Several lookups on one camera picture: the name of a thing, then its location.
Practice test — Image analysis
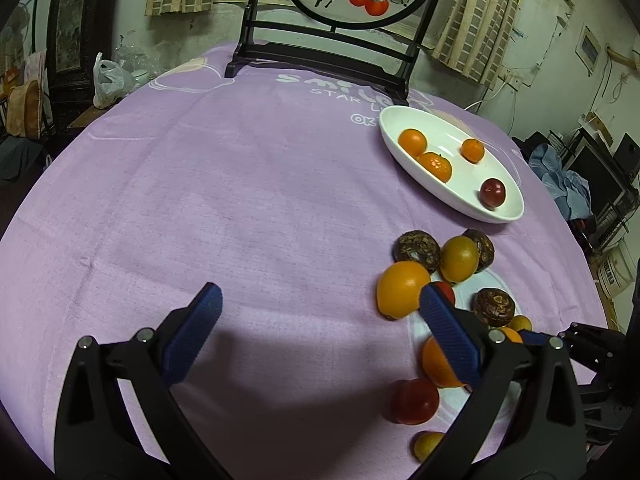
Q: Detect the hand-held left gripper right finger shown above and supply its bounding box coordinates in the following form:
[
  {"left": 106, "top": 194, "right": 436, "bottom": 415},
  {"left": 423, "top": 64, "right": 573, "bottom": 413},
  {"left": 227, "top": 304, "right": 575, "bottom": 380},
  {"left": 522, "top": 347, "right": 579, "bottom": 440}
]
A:
[{"left": 415, "top": 282, "right": 587, "bottom": 480}]

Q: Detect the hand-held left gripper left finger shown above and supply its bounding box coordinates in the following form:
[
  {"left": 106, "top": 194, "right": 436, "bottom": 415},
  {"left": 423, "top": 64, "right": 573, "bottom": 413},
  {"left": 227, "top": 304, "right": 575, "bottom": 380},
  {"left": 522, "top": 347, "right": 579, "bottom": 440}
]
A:
[{"left": 54, "top": 282, "right": 236, "bottom": 480}]

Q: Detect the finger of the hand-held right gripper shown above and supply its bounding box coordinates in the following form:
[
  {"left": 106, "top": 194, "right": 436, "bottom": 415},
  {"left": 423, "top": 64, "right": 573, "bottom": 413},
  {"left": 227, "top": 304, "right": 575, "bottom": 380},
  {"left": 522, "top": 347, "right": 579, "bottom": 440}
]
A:
[{"left": 519, "top": 322, "right": 608, "bottom": 367}]

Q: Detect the medium orange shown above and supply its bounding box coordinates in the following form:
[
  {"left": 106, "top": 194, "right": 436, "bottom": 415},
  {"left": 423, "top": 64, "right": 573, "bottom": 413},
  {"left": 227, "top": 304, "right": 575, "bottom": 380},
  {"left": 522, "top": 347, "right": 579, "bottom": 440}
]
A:
[{"left": 421, "top": 336, "right": 466, "bottom": 389}]

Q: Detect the large orange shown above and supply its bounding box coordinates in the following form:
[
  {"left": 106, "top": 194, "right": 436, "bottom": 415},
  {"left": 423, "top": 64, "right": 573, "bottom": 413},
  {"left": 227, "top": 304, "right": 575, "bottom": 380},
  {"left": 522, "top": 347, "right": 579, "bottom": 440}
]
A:
[{"left": 376, "top": 260, "right": 432, "bottom": 321}]

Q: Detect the white oval plate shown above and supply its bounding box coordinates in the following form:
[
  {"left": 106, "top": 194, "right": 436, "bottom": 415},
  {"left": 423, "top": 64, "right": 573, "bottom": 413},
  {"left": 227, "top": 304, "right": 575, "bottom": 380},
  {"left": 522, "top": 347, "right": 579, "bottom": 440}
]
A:
[{"left": 378, "top": 105, "right": 525, "bottom": 224}]

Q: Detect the brown wrinkled passion fruit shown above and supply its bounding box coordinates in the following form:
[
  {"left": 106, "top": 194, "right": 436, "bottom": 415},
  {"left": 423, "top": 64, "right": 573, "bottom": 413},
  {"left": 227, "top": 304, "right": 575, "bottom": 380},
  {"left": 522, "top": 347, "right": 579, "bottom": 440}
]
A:
[
  {"left": 473, "top": 287, "right": 515, "bottom": 327},
  {"left": 463, "top": 228, "right": 495, "bottom": 273},
  {"left": 392, "top": 230, "right": 442, "bottom": 273}
]

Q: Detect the yellow-green round fruit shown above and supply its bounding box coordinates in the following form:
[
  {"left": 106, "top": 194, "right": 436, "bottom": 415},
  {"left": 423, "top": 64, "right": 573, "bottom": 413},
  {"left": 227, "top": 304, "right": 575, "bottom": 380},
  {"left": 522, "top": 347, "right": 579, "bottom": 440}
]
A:
[{"left": 439, "top": 236, "right": 480, "bottom": 283}]

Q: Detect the white container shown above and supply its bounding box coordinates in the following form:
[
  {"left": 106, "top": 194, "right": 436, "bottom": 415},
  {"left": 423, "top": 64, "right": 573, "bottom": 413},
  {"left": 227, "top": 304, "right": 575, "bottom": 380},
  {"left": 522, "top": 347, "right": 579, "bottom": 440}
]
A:
[{"left": 596, "top": 236, "right": 640, "bottom": 302}]

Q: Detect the dark red plum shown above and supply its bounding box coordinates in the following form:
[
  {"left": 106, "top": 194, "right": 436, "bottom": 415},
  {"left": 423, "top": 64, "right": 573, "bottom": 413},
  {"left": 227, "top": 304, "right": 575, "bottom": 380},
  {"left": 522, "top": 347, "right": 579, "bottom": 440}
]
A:
[{"left": 479, "top": 178, "right": 508, "bottom": 209}]

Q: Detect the black metal rack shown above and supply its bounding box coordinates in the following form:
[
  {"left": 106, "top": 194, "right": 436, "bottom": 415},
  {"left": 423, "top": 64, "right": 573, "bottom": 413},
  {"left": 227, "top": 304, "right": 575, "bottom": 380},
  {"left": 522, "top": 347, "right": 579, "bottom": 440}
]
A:
[{"left": 549, "top": 129, "right": 640, "bottom": 257}]

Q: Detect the blue cloth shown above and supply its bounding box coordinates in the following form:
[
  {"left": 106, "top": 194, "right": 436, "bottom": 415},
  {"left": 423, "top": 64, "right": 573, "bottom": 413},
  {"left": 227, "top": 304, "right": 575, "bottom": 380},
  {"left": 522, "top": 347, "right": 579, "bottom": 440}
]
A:
[{"left": 529, "top": 142, "right": 592, "bottom": 221}]

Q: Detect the orange with green stem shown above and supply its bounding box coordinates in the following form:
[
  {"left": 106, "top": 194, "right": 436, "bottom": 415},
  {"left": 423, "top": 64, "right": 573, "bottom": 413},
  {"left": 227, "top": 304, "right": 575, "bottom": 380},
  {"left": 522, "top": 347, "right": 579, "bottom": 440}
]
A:
[{"left": 417, "top": 152, "right": 454, "bottom": 184}]

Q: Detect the small orange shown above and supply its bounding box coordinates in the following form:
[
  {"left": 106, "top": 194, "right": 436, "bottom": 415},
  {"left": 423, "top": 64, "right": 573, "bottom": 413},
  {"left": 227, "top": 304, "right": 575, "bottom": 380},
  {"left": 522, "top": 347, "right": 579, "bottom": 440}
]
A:
[{"left": 460, "top": 138, "right": 486, "bottom": 164}]

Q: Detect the round orange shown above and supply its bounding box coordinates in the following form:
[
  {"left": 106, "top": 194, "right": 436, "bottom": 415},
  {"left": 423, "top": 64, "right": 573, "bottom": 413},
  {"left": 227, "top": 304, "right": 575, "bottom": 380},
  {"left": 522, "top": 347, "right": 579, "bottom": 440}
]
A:
[{"left": 398, "top": 128, "right": 428, "bottom": 158}]

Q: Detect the black speaker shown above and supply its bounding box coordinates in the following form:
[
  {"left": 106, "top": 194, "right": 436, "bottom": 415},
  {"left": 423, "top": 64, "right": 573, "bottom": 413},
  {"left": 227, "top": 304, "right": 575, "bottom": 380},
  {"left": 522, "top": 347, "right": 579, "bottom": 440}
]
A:
[{"left": 612, "top": 132, "right": 640, "bottom": 182}]

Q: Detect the white plastic bag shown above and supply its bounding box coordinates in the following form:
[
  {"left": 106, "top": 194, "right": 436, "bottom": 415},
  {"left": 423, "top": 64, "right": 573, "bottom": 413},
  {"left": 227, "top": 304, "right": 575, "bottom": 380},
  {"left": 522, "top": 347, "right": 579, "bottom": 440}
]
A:
[{"left": 92, "top": 52, "right": 137, "bottom": 110}]

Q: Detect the brown cushion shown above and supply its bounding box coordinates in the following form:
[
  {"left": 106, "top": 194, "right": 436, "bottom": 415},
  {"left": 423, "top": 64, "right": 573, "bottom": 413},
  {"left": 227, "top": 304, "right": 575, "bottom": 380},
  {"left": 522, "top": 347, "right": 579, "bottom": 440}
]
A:
[{"left": 8, "top": 79, "right": 45, "bottom": 139}]

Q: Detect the clear plastic bag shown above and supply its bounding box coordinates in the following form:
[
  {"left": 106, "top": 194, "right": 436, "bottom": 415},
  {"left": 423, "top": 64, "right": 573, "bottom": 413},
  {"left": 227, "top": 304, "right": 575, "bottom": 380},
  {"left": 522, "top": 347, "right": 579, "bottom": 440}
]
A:
[{"left": 112, "top": 35, "right": 153, "bottom": 87}]

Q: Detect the dark wooden cabinet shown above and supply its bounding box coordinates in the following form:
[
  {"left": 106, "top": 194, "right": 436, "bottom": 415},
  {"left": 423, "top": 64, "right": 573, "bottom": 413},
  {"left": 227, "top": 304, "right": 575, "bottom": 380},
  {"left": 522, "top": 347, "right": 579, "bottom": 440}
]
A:
[{"left": 46, "top": 0, "right": 117, "bottom": 111}]

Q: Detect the white cable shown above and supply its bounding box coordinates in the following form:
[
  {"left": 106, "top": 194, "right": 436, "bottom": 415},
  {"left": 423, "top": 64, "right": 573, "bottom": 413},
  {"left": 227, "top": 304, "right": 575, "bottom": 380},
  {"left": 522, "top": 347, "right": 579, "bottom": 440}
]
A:
[{"left": 464, "top": 57, "right": 516, "bottom": 112}]

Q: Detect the white wall box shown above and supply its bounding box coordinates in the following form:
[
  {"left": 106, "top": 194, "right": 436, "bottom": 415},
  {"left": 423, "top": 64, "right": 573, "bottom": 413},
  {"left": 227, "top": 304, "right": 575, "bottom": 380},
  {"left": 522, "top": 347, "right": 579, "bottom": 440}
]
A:
[{"left": 574, "top": 26, "right": 601, "bottom": 77}]

